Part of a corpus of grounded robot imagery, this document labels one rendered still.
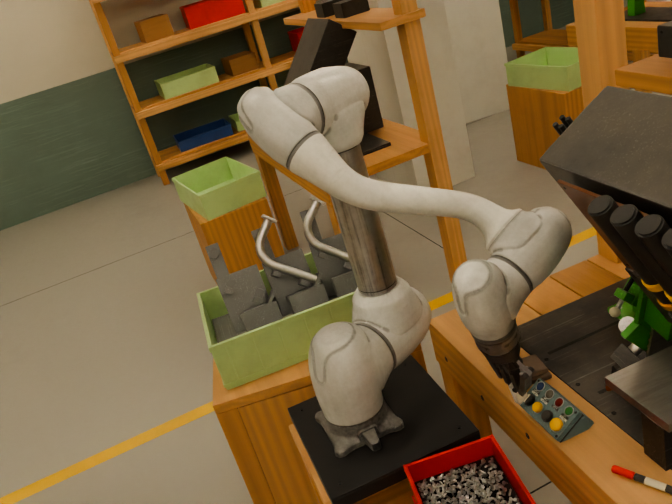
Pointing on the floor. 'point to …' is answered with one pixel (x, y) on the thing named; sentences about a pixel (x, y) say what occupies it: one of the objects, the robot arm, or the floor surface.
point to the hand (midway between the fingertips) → (518, 390)
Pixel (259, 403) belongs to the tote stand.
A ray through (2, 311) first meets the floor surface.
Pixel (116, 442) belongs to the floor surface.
